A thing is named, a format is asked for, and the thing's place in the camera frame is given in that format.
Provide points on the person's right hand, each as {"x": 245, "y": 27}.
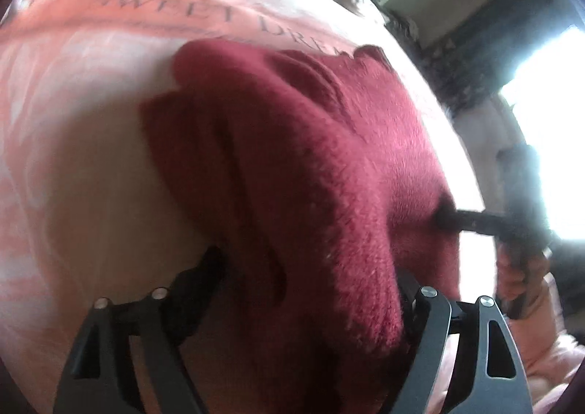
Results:
{"x": 512, "y": 281}

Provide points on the dark red knit sweater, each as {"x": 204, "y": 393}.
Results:
{"x": 317, "y": 178}

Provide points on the pink right sleeve forearm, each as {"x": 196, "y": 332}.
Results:
{"x": 550, "y": 356}

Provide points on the pink patterned bed blanket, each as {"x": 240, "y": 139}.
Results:
{"x": 87, "y": 222}

